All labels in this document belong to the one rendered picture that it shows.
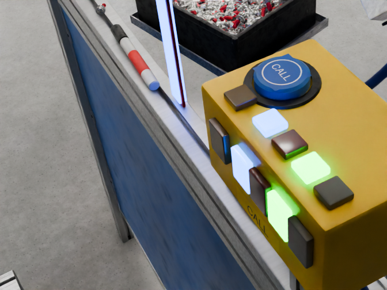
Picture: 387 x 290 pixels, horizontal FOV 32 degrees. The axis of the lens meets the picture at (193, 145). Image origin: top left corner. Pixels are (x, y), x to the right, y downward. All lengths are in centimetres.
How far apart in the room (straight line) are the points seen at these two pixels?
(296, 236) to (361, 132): 8
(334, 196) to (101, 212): 147
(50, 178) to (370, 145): 159
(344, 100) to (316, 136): 4
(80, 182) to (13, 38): 80
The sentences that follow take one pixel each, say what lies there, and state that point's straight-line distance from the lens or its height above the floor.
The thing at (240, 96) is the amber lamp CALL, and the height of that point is 108.
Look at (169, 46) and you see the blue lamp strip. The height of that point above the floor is 95.
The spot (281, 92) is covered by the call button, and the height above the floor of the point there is 108.
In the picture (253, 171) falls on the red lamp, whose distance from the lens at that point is 45.
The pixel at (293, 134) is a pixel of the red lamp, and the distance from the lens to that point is 44.
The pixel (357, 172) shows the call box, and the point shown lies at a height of 107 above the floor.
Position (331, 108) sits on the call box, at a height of 107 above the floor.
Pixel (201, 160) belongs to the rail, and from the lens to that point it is 73.
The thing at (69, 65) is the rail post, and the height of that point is 59.
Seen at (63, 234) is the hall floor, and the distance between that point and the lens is 182.
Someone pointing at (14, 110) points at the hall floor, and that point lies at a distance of 223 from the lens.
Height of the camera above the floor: 139
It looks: 45 degrees down
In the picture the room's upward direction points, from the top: 9 degrees counter-clockwise
